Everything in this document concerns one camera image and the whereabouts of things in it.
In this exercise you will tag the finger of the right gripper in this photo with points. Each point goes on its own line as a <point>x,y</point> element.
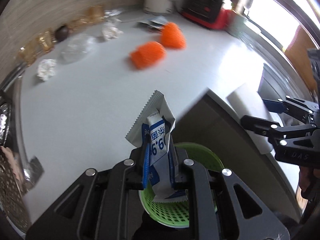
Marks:
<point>258,125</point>
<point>297,108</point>

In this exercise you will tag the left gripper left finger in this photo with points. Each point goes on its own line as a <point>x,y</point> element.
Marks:
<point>95,205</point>

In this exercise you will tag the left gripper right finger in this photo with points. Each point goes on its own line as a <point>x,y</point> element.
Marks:
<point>222,206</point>

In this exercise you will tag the blue white wrapper packet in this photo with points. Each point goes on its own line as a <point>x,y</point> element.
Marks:
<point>153,128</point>

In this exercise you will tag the white tissue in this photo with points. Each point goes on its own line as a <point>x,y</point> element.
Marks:
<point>46,69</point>
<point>110,31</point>

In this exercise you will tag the steel kitchen sink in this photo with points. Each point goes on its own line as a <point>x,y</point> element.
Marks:
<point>274,85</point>

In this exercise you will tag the person right hand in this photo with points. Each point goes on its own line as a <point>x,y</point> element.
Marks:
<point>307,176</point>

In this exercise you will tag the green plastic basket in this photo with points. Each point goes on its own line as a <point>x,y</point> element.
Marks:
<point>174,212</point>

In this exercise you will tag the perforated steel colander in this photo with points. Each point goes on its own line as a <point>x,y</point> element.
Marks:
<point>11,192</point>

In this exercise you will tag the red black blender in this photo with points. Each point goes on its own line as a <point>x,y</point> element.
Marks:
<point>211,14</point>

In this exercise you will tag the orange foam net sleeve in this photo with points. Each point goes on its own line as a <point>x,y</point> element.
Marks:
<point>147,55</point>

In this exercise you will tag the foil snack wrappers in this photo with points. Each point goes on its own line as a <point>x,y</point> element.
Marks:
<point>153,24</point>

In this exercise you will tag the clear plastic bag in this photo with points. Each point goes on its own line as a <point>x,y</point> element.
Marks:
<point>78,47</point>

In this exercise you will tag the dark brown round pot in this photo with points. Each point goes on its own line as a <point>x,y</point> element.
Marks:
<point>61,33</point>

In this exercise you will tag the amber glass teapot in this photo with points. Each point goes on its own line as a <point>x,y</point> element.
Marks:
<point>78,22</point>

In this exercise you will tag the ribbed amber glass cup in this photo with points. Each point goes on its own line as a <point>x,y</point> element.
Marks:
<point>95,14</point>

